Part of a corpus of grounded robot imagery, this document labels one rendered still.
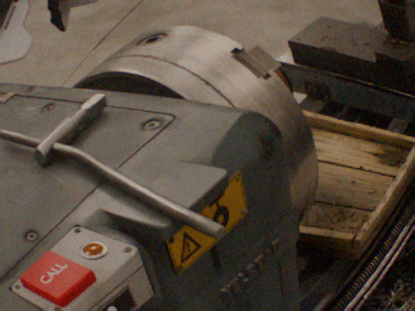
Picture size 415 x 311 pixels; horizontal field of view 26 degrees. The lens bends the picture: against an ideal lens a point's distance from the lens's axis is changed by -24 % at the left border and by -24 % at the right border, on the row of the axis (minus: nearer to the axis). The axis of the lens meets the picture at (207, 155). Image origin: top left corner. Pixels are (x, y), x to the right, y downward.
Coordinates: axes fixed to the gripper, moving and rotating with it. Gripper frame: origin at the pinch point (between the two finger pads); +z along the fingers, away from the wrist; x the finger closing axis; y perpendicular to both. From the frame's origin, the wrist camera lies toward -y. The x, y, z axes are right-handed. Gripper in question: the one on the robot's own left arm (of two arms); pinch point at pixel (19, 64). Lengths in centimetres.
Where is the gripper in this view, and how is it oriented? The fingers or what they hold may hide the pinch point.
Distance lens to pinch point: 82.9
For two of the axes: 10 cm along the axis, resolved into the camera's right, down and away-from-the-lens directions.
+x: 4.0, -4.4, 8.0
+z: -0.6, 8.6, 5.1
